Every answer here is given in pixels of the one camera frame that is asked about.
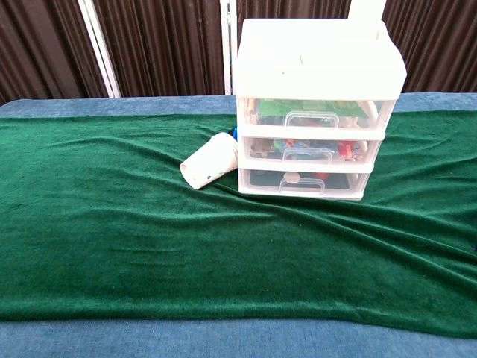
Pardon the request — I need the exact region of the clear drawer with colourful items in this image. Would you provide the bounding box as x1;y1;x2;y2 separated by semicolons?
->
240;136;385;166

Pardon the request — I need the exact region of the clear drawer with round disc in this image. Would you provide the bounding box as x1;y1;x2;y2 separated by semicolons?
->
240;168;372;198

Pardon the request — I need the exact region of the clear drawer with green sheet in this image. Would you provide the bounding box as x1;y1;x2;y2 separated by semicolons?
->
238;97;397;131

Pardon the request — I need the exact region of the green velvet cloth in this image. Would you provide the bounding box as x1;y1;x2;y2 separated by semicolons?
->
0;111;477;340

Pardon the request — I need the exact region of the white plastic drawer unit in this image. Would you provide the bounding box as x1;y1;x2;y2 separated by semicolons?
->
231;18;408;202

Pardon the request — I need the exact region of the white paper cup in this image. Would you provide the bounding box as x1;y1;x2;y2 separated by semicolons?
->
180;131;239;190

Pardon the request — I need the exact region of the folding screen with dark curtains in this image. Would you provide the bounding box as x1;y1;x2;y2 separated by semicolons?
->
0;0;477;105

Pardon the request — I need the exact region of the blue table cover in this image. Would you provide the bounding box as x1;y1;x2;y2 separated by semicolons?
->
0;92;477;358

